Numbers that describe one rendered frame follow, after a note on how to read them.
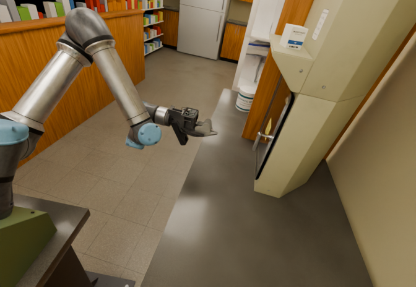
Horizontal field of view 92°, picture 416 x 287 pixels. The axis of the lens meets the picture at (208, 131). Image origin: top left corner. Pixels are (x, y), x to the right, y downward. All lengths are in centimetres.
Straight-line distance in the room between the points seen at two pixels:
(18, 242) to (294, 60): 85
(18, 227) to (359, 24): 95
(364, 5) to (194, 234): 79
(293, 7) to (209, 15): 472
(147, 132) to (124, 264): 123
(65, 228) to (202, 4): 533
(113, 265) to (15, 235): 112
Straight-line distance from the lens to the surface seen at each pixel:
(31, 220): 73
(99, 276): 174
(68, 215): 86
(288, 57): 63
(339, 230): 102
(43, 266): 80
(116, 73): 71
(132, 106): 70
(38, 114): 82
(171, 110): 80
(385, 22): 67
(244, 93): 140
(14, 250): 73
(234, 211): 85
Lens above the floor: 163
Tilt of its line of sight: 36 degrees down
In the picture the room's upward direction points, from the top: 11 degrees clockwise
